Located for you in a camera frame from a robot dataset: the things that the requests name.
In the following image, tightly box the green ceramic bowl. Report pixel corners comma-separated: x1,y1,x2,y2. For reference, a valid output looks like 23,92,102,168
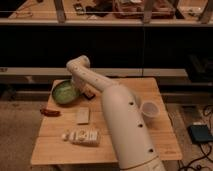
51,80,80,105

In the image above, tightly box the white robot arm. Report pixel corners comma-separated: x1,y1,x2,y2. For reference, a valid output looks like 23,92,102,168
66,55,166,171

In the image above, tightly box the dark chocolate bar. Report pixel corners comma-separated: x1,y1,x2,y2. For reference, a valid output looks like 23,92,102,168
83,90,95,100

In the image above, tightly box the tan sponge block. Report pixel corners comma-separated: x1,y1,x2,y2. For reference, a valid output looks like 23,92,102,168
76,107,90,124

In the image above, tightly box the white paper cup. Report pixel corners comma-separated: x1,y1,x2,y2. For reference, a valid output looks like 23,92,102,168
140,101,159,122

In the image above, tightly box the red sausage toy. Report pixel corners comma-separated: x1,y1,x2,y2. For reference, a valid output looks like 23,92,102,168
40,108,60,117

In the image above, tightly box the wooden shelf bench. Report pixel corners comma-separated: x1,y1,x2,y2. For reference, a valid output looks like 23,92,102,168
0,67,187,84

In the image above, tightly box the black foot pedal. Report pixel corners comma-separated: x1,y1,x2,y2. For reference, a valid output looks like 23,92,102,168
187,125,213,144

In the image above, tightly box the black floor cable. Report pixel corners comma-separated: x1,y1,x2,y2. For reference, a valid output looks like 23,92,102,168
178,104,213,171

